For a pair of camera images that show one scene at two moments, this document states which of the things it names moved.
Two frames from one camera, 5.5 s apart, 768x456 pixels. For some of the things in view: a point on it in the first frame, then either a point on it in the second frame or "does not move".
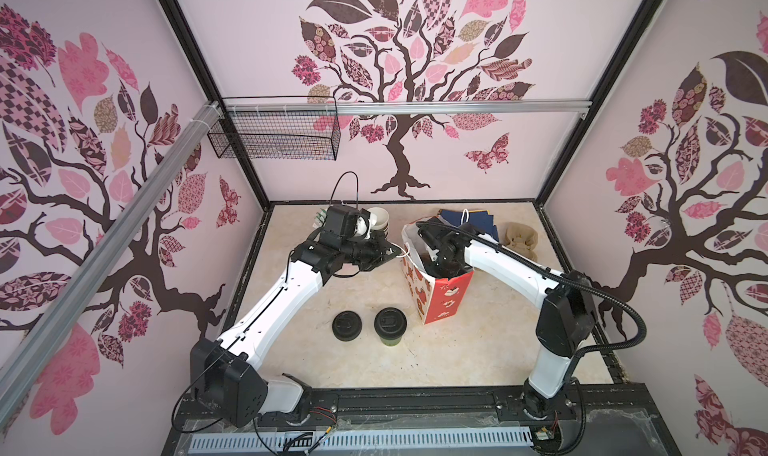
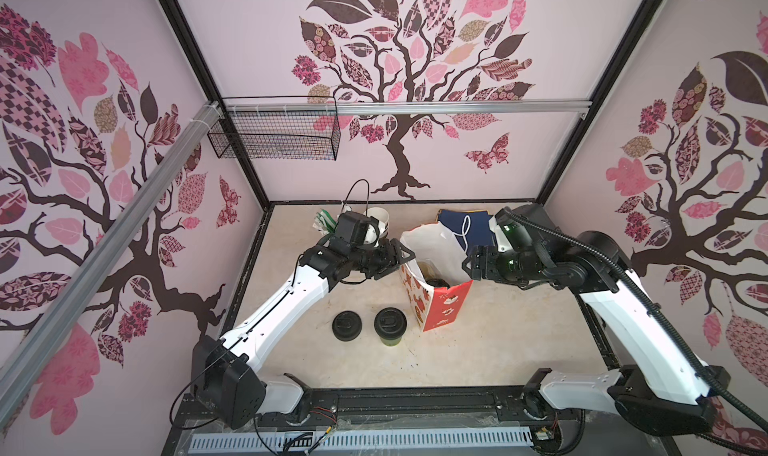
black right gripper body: x=439 y=268 → x=503 y=266
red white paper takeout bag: x=439 y=299 does not move
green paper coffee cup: x=391 y=339 does not move
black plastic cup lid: x=390 y=322 does not move
